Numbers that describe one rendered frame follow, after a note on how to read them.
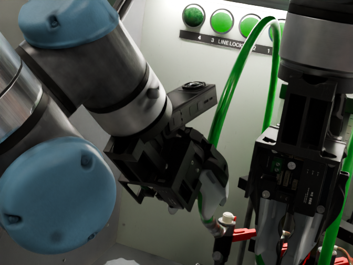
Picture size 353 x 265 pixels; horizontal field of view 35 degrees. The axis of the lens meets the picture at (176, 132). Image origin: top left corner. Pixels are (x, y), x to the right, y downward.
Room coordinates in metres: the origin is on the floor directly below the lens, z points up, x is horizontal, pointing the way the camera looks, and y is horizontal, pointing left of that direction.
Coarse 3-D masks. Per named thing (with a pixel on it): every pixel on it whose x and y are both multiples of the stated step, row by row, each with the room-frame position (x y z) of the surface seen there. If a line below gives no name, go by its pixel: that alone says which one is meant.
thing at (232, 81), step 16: (272, 16) 0.85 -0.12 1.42; (256, 32) 0.77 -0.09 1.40; (272, 32) 0.92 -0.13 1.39; (240, 64) 0.71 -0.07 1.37; (272, 64) 0.97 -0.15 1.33; (272, 80) 0.98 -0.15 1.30; (224, 96) 0.68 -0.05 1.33; (272, 96) 0.98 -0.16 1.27; (224, 112) 0.66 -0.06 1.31; (272, 112) 0.99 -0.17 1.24
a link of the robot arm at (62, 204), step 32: (0, 32) 0.33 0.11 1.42; (0, 64) 0.31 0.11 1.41; (0, 96) 0.30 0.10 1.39; (32, 96) 0.32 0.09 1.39; (0, 128) 0.30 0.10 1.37; (32, 128) 0.32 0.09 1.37; (64, 128) 0.34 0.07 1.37; (0, 160) 0.30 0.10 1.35; (32, 160) 0.30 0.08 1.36; (64, 160) 0.30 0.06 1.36; (96, 160) 0.32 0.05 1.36; (0, 192) 0.30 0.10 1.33; (32, 192) 0.29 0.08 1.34; (64, 192) 0.30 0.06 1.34; (96, 192) 0.31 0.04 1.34; (0, 224) 0.31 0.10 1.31; (32, 224) 0.29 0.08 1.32; (64, 224) 0.31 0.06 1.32; (96, 224) 0.32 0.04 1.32
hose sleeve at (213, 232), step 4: (212, 216) 0.69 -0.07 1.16; (212, 220) 0.69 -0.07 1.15; (216, 220) 0.72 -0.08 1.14; (204, 224) 0.69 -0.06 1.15; (208, 224) 0.69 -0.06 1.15; (212, 224) 0.69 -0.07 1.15; (216, 224) 0.71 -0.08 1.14; (208, 228) 0.71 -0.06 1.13; (212, 228) 0.71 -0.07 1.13; (216, 228) 0.72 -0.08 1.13; (220, 228) 0.74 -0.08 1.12; (212, 232) 0.73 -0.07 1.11; (216, 232) 0.73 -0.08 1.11; (220, 232) 0.75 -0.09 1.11
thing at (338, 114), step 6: (336, 96) 0.49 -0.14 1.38; (342, 96) 0.49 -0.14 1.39; (336, 102) 0.49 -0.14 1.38; (342, 102) 0.49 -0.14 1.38; (336, 108) 0.49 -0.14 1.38; (342, 108) 0.49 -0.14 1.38; (336, 114) 0.48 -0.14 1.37; (342, 114) 0.49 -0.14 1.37; (330, 120) 0.49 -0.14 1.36; (336, 120) 0.49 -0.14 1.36; (342, 120) 0.52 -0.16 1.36; (330, 126) 0.51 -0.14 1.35; (336, 126) 0.50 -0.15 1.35; (336, 132) 0.52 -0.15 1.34
